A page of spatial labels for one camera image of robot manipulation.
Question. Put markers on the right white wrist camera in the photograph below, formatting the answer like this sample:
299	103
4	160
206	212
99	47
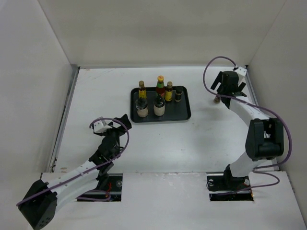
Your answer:
241	71

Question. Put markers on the yellow label bottle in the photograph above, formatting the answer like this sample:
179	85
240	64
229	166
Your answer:
169	92
142	90

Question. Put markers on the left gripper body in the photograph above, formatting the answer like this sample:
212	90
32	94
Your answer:
116	132

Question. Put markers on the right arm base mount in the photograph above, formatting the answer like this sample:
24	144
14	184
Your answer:
225	187

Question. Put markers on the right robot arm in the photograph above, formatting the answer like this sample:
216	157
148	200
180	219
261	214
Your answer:
264	139

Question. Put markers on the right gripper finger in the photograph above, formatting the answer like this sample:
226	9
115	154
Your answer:
238	90
217	84

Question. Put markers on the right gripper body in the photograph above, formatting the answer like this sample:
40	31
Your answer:
220	89

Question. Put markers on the black rectangular tray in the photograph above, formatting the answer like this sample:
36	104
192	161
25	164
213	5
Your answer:
174	111

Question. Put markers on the clear jar black stopper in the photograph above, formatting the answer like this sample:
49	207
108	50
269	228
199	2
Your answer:
159	106
141	107

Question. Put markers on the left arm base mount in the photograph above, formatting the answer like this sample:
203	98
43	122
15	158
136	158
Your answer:
108	190

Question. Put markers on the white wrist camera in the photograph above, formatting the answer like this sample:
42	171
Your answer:
99	126
241	71

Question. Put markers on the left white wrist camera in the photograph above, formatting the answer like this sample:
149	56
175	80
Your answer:
99	126

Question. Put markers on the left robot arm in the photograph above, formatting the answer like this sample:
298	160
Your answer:
44	199

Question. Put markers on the red sauce bottle green label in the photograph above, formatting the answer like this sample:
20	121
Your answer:
160	87

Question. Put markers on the small black-cap spice shaker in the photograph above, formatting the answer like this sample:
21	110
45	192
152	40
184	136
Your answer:
178	93

